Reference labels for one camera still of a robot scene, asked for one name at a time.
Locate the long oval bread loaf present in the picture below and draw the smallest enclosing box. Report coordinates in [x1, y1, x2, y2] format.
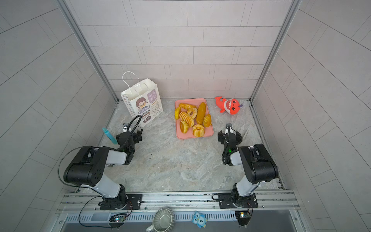
[196, 102, 206, 124]

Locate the white printed paper bag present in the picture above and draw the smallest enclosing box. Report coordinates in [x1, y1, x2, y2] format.
[120, 78, 163, 127]

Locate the fluted bundt cake bread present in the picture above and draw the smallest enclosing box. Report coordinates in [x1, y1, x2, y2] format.
[192, 124, 205, 137]

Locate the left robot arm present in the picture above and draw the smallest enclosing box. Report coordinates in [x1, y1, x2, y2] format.
[63, 123, 143, 211]

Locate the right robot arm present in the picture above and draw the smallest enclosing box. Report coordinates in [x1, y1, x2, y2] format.
[217, 123, 279, 209]

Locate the small right bread roll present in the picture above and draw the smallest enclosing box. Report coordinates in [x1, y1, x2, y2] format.
[203, 114, 212, 128]

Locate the spiral twisted bread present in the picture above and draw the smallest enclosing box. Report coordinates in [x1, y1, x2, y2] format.
[179, 111, 194, 127]

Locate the top croissant bread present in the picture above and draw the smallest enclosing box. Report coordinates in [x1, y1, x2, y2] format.
[179, 103, 196, 111]

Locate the teal tube bottle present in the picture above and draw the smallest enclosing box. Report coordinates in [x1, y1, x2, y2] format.
[102, 127, 118, 145]

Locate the red shark plush toy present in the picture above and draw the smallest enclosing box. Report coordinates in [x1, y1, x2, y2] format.
[215, 96, 243, 115]

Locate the pink plastic tray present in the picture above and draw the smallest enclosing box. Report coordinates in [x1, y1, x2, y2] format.
[174, 98, 215, 140]

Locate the left circuit board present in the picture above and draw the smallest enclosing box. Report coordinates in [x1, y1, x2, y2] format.
[109, 213, 127, 223]

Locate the circuit board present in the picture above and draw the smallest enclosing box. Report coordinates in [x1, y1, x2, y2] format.
[235, 211, 252, 226]
[109, 213, 127, 223]

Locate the right circuit board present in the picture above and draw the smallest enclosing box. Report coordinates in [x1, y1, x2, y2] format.
[235, 211, 252, 226]

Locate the blue owl figure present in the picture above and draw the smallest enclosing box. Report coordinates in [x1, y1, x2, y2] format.
[192, 211, 208, 228]

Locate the metal fluted tart mould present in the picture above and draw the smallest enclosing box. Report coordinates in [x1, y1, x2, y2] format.
[146, 207, 175, 232]

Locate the ring donut bread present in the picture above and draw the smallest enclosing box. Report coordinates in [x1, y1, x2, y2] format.
[187, 108, 198, 119]

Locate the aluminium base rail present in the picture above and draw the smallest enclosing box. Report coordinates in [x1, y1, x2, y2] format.
[56, 189, 300, 213]

